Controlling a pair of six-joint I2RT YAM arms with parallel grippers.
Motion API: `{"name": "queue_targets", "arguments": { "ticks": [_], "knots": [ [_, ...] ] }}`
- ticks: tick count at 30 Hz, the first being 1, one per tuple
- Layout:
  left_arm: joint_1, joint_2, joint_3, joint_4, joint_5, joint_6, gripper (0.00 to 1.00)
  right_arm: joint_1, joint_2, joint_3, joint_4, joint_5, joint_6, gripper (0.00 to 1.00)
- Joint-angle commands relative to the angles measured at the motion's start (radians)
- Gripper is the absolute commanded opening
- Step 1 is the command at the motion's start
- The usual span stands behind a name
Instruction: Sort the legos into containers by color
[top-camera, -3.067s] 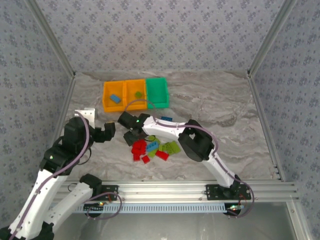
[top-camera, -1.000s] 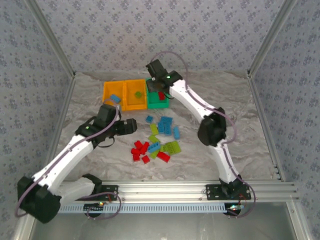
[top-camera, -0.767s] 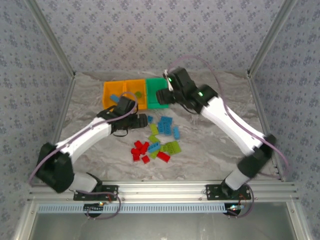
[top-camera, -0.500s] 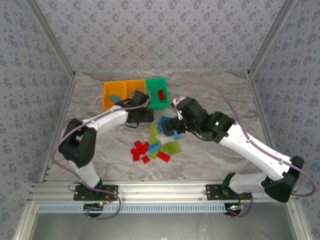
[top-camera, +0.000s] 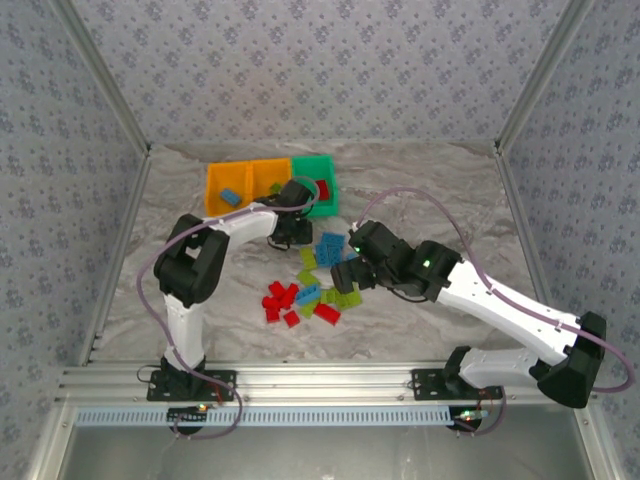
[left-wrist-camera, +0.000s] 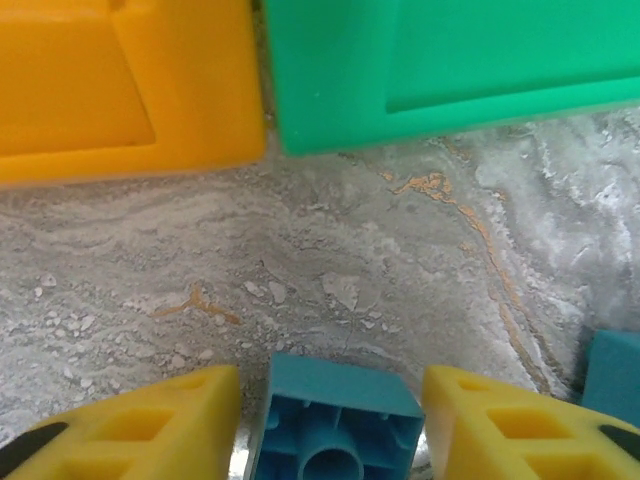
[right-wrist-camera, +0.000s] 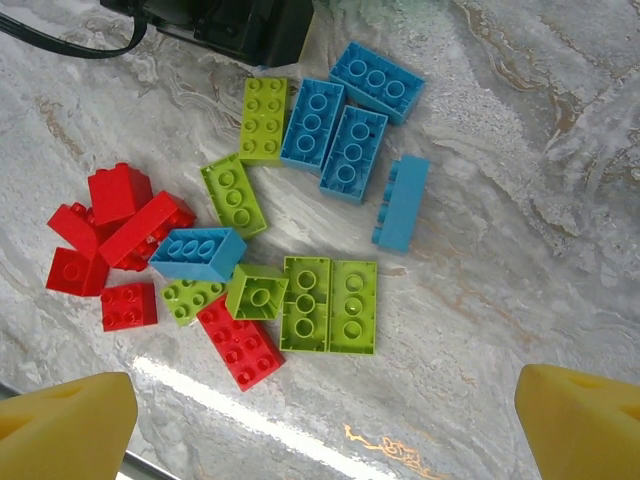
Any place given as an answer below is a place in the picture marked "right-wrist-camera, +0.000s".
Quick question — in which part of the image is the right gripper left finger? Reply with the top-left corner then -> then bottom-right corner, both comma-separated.
0,372 -> 139,480

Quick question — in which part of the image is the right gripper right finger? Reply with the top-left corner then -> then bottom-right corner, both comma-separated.
514,363 -> 640,480

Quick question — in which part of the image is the green two-by-four lego brick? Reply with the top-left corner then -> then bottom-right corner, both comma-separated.
199,152 -> 269,240
327,258 -> 379,357
278,255 -> 332,354
238,77 -> 290,167

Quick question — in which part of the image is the blue two-by-four lego brick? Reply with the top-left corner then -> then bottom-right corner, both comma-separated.
148,227 -> 248,284
370,154 -> 431,256
318,103 -> 390,206
328,40 -> 426,126
279,77 -> 346,174

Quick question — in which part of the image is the red two-by-two lego brick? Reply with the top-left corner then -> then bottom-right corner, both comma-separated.
46,201 -> 104,261
87,162 -> 154,227
44,246 -> 110,298
99,282 -> 159,333

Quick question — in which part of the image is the red two-by-four lego brick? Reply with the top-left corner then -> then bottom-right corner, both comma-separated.
98,189 -> 197,271
196,293 -> 287,394

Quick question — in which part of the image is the black cable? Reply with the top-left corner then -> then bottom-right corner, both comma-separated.
0,12 -> 147,57

